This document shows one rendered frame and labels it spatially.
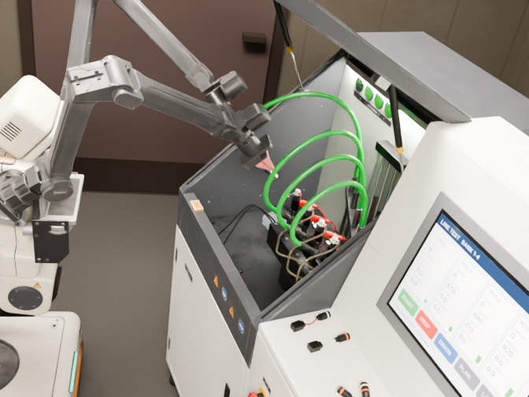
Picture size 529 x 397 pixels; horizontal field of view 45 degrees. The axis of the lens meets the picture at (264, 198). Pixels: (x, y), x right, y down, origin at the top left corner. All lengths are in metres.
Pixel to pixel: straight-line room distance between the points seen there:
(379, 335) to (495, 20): 2.53
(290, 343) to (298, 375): 0.10
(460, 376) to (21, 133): 1.23
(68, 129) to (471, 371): 1.03
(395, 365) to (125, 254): 2.07
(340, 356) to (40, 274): 0.96
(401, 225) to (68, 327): 1.51
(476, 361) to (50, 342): 1.67
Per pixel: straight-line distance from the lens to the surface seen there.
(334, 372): 1.63
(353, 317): 1.72
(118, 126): 3.62
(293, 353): 1.65
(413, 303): 1.55
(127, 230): 3.57
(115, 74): 1.43
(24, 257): 2.03
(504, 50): 3.95
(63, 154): 1.60
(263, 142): 1.81
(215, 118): 1.65
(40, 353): 2.57
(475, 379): 1.44
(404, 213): 1.58
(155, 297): 3.17
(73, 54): 2.04
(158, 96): 1.50
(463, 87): 1.97
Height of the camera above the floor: 2.18
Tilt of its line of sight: 34 degrees down
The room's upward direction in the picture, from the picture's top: 10 degrees clockwise
